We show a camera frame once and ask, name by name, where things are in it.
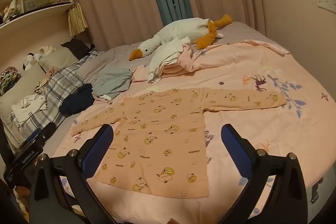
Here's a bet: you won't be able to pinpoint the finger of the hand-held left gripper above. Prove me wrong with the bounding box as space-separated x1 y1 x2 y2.
39 122 57 146

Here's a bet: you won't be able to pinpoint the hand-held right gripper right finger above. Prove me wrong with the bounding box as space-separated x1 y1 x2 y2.
221 124 309 224

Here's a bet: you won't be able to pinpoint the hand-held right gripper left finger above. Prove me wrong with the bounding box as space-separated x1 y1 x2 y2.
29 124 124 224

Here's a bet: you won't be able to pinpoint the orange duck print shirt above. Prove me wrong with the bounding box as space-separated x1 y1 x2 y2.
70 88 287 199

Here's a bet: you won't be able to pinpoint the pink folded clothes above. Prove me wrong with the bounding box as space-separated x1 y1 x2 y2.
163 43 204 73

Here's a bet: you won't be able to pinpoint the white folded clothes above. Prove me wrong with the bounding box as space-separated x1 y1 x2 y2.
147 37 191 83

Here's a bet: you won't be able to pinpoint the white printed garment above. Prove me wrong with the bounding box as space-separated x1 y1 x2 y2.
12 94 48 119

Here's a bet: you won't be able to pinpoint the pink printed blanket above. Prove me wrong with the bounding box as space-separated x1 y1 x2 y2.
52 39 336 224

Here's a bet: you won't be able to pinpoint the navy garment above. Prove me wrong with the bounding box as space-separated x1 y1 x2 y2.
59 84 95 116

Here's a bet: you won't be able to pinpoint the plaid blanket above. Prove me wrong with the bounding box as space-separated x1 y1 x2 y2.
10 49 105 132

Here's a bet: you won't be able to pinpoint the multicoloured cloth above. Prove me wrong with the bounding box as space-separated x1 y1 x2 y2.
0 67 21 95

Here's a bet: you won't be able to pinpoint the grey garment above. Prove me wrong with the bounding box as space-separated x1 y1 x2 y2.
92 65 132 101

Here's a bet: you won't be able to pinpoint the black and white plush toy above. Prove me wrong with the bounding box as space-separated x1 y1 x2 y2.
22 53 40 72

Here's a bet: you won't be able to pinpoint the beige pillow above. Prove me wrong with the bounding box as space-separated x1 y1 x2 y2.
38 47 79 72

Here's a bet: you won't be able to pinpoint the beige plush toy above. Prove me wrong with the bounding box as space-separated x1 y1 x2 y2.
39 46 57 56

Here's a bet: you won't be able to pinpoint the black garment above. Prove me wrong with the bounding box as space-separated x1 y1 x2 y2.
61 38 95 60

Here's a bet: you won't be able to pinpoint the grey bed sheet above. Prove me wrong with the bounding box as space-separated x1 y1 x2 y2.
76 21 265 83

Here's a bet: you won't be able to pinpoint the tan striped cloth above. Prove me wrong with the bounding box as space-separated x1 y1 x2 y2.
68 3 89 37

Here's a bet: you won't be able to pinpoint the white goose plush toy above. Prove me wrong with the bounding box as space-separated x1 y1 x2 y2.
129 13 234 61

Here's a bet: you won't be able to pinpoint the white wall socket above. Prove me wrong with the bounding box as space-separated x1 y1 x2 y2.
316 0 336 13

